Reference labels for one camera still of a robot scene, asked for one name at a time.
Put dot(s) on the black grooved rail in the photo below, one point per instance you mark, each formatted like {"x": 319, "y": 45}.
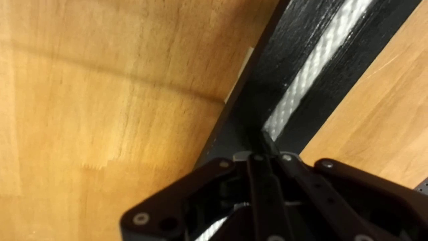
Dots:
{"x": 310, "y": 57}

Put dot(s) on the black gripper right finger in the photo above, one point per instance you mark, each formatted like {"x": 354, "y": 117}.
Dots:
{"x": 358, "y": 206}

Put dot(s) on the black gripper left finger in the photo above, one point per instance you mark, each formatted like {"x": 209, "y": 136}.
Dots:
{"x": 184, "y": 211}

